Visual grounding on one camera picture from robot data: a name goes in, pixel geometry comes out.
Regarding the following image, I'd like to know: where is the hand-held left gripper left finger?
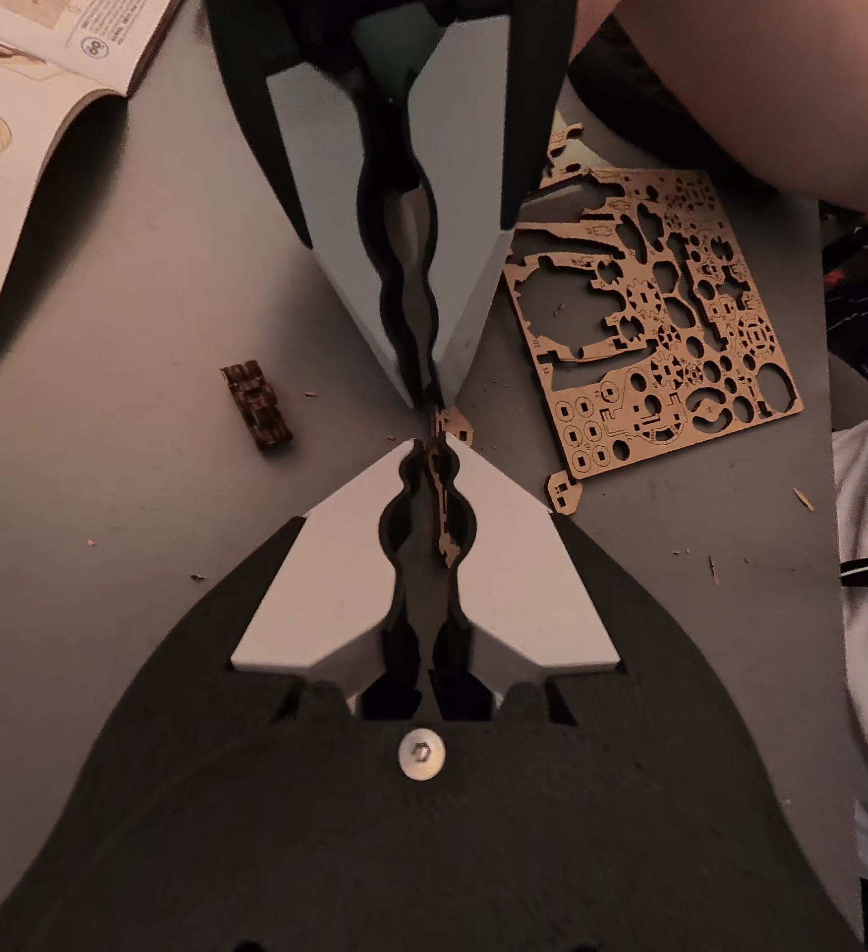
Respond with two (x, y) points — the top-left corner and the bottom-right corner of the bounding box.
(230, 437), (429, 721)

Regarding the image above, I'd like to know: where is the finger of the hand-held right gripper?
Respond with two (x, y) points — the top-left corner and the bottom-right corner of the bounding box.
(266, 63), (429, 409)
(403, 15), (517, 409)

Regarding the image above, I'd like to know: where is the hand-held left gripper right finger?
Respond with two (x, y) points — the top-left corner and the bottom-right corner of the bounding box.
(425, 435), (622, 721)

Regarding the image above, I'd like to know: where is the notched wooden part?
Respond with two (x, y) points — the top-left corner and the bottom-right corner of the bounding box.
(420, 435), (466, 570)

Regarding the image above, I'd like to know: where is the small shield-shaped wooden piece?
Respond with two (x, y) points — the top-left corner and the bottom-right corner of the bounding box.
(545, 470), (585, 516)
(434, 405), (474, 449)

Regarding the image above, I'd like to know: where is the person's right forearm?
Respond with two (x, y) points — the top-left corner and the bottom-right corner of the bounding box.
(568, 0), (868, 220)

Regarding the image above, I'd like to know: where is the punched wooden parts sheet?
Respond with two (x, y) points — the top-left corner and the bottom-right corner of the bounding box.
(501, 167), (805, 480)

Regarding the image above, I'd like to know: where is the small dark wooden assembly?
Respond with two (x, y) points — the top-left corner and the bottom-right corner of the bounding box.
(220, 360), (295, 452)

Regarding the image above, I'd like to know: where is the illustrated instruction booklet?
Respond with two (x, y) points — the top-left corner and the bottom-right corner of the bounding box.
(0, 0), (185, 417)

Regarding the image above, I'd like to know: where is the narrow wooden frame strip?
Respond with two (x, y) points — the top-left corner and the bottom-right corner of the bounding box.
(534, 122), (609, 202)

